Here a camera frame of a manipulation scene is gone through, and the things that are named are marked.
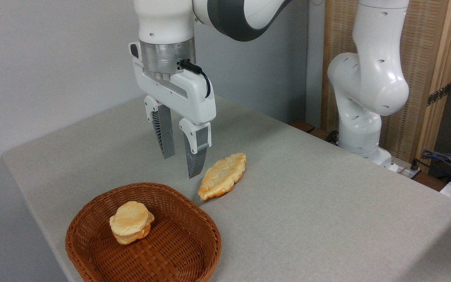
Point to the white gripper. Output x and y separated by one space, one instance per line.
178 92

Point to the round bread bun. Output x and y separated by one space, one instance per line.
131 221

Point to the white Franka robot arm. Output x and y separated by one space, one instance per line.
366 78

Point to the leaf-shaped flat bread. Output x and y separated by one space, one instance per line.
221 176

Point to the brown wicker basket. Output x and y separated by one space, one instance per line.
170 250

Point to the white connector box with plug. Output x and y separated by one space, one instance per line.
407 171

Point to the wooden woven folding screen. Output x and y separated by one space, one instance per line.
419 39

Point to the metal screen hinge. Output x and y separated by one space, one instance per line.
439 94

